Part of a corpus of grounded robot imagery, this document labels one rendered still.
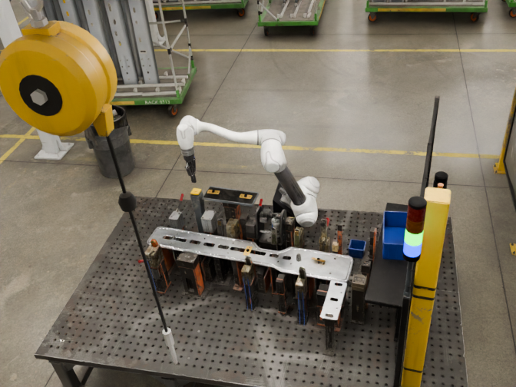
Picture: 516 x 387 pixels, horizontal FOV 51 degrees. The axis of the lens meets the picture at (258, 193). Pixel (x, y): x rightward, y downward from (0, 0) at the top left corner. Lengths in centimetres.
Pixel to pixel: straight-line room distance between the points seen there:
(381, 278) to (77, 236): 330
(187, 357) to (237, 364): 31
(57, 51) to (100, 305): 317
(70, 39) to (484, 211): 497
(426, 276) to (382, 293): 68
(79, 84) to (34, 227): 522
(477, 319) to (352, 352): 147
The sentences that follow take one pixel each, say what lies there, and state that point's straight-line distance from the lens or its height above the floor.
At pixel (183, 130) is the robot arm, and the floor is 167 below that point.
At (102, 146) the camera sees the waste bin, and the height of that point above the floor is 45.
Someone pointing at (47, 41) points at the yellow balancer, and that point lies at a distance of 77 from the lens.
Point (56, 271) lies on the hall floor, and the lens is 531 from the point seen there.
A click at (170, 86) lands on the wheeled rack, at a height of 28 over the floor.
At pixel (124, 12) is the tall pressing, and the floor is 119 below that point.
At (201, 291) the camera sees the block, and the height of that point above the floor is 73.
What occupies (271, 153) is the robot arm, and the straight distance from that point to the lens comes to 333.
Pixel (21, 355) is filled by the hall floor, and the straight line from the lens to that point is 476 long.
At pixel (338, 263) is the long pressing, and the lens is 337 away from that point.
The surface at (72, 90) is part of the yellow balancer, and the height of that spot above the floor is 308.
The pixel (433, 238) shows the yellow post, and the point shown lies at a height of 181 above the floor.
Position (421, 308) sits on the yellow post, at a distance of 269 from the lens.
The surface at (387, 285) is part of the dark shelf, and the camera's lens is 322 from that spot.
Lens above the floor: 338
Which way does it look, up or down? 37 degrees down
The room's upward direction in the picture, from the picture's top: 6 degrees counter-clockwise
